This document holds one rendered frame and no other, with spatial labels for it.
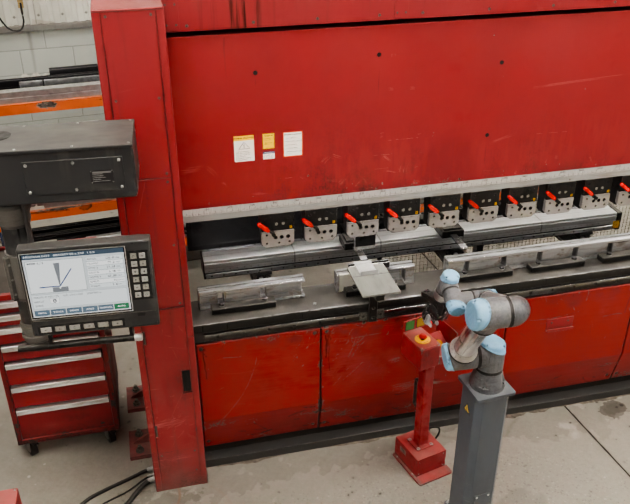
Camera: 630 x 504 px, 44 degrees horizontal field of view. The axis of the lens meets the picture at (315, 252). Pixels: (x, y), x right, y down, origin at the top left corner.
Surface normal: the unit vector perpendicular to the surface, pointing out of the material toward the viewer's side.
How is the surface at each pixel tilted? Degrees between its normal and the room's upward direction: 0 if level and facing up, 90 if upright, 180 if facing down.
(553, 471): 0
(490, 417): 90
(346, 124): 90
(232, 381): 90
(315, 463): 0
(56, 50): 90
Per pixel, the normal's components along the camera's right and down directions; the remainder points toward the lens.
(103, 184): 0.18, 0.48
